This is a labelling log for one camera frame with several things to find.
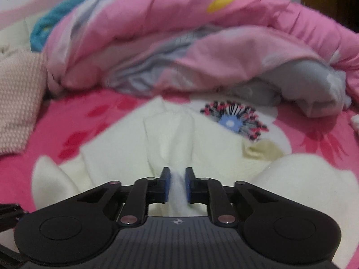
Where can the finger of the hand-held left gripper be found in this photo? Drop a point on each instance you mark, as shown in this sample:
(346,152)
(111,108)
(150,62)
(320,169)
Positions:
(11,211)

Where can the pink checked pillow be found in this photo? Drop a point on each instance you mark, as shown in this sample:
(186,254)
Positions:
(19,95)

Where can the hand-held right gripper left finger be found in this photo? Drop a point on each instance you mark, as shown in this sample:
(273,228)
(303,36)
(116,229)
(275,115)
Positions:
(167,185)

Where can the pink floral blanket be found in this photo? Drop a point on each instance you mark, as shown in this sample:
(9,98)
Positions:
(98,123)

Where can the pink and grey quilt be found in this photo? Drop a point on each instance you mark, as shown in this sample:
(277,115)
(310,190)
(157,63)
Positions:
(168,19)

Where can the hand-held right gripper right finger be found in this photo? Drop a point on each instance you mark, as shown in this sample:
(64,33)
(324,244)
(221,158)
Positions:
(188,186)

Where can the pink and white headboard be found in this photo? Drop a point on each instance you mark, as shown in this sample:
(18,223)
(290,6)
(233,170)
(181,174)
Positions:
(11,33)

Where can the cream fleece garment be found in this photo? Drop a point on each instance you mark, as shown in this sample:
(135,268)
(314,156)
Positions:
(117,157)

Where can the brown wooden door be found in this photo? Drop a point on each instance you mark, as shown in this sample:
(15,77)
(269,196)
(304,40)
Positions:
(331,0)

